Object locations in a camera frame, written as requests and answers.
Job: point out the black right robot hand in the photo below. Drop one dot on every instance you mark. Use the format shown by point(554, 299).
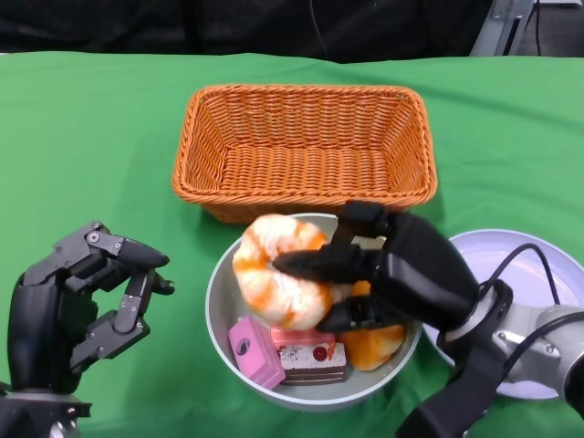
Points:
point(410, 264)

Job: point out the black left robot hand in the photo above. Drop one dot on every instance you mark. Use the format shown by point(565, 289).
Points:
point(41, 319)

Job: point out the orange bread roll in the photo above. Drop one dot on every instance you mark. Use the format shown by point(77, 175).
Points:
point(369, 349)

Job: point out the pale green bowl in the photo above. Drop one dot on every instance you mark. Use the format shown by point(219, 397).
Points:
point(219, 319)

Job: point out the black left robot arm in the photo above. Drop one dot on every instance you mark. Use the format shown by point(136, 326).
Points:
point(36, 415)

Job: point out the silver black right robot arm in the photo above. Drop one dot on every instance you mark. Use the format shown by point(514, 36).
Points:
point(524, 347)

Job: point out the chocolate cherry cake slice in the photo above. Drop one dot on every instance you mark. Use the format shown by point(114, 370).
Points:
point(310, 365)

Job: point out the orange wicker basket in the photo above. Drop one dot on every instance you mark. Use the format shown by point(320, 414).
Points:
point(301, 173)

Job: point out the lilac round plate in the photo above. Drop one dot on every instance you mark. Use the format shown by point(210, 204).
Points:
point(570, 283)

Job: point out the pink cake slice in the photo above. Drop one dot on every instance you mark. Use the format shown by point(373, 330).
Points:
point(255, 356)

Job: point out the green tablecloth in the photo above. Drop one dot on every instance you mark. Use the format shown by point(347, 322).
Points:
point(91, 137)

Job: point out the grey metal stand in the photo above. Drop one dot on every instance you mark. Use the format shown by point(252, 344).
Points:
point(495, 32)

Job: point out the black backdrop cloth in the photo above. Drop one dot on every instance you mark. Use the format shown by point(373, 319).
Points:
point(182, 23)

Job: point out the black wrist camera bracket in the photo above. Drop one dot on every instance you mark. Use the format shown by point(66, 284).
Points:
point(447, 401)

